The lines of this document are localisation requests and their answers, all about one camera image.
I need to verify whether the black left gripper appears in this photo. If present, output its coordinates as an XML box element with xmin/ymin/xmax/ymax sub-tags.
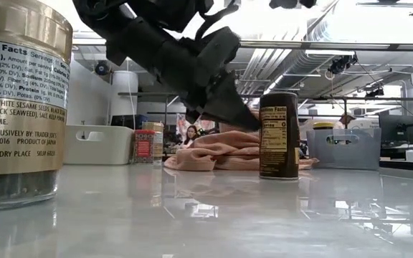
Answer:
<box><xmin>105</xmin><ymin>16</ymin><xmax>261</xmax><ymax>132</ymax></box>

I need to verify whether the gold-lid sesame seasoning jar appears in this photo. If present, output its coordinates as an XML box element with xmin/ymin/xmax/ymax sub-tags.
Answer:
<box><xmin>141</xmin><ymin>121</ymin><xmax>165</xmax><ymax>166</ymax></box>
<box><xmin>0</xmin><ymin>0</ymin><xmax>74</xmax><ymax>212</ymax></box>

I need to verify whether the red spice tin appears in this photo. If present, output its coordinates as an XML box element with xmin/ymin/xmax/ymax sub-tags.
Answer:
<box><xmin>133</xmin><ymin>129</ymin><xmax>156</xmax><ymax>165</ymax></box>

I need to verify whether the person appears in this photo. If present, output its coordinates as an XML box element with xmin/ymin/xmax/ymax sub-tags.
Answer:
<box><xmin>181</xmin><ymin>124</ymin><xmax>200</xmax><ymax>150</ymax></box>

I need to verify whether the pink cloth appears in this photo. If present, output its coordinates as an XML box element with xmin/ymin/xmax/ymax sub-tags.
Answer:
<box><xmin>163</xmin><ymin>121</ymin><xmax>318</xmax><ymax>172</ymax></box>

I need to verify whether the white cylindrical column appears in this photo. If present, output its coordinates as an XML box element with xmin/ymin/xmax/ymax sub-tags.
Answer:
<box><xmin>110</xmin><ymin>70</ymin><xmax>139</xmax><ymax>118</ymax></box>

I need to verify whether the white plastic bin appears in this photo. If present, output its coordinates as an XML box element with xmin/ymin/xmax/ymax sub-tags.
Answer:
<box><xmin>62</xmin><ymin>124</ymin><xmax>135</xmax><ymax>166</ymax></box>

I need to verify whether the black round ceiling fixture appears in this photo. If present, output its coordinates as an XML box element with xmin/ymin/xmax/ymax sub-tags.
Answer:
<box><xmin>94</xmin><ymin>60</ymin><xmax>110</xmax><ymax>76</ymax></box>

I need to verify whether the grey plastic bin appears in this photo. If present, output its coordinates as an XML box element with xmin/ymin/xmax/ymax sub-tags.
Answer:
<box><xmin>305</xmin><ymin>128</ymin><xmax>382</xmax><ymax>171</ymax></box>

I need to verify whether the black computer monitor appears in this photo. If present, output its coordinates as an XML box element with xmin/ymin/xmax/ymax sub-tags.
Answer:
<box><xmin>378</xmin><ymin>114</ymin><xmax>413</xmax><ymax>148</ymax></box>

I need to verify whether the black horizontal rail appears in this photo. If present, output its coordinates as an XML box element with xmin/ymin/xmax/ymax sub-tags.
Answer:
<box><xmin>118</xmin><ymin>91</ymin><xmax>413</xmax><ymax>102</ymax></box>

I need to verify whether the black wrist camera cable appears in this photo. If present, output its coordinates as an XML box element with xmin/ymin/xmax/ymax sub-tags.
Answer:
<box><xmin>194</xmin><ymin>3</ymin><xmax>240</xmax><ymax>41</ymax></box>

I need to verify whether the black ceiling camera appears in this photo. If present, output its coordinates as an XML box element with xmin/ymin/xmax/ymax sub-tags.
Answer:
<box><xmin>327</xmin><ymin>54</ymin><xmax>359</xmax><ymax>75</ymax></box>

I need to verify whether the overhead frame bar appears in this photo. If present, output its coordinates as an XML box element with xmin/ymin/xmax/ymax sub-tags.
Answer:
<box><xmin>72</xmin><ymin>38</ymin><xmax>413</xmax><ymax>52</ymax></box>

